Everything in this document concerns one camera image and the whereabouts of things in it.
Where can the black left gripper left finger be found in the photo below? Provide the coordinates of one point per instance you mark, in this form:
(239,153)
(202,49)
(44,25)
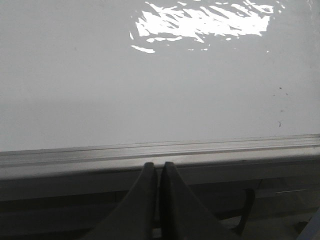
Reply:
(133,218)

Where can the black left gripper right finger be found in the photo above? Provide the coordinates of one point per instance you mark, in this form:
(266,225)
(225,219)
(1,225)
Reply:
(182,215)

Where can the white whiteboard with metal frame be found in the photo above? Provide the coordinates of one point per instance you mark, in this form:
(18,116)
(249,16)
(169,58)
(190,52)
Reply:
(90,90)

